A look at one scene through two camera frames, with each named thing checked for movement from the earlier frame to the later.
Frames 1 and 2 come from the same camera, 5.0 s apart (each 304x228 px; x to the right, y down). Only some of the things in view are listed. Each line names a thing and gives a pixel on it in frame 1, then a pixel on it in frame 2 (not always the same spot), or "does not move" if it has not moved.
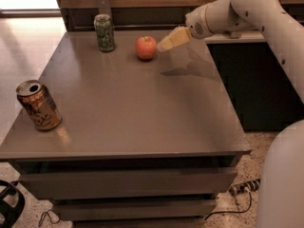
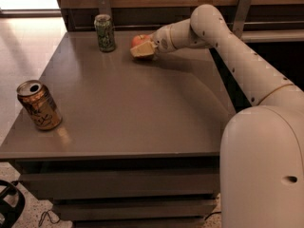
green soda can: [104, 32] does not move
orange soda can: [39, 105] does not move
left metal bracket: [104, 5] does not move
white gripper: [196, 25] to [162, 40]
